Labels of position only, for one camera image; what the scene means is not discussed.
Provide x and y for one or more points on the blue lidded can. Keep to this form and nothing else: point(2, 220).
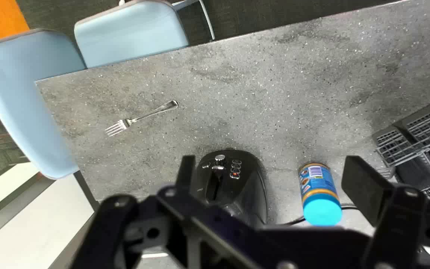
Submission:
point(320, 199)

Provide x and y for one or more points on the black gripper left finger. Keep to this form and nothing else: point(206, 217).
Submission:
point(185, 174)

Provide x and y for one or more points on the silver metal fork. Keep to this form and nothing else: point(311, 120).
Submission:
point(115, 129)

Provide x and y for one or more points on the light blue chair metal frame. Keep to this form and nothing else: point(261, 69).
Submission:
point(130, 30)

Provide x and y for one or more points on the black toaster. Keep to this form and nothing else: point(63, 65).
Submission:
point(246, 189)

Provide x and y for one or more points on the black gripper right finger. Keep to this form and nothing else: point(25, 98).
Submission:
point(369, 189)

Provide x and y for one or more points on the large light blue chair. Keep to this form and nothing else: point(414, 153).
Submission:
point(21, 90)

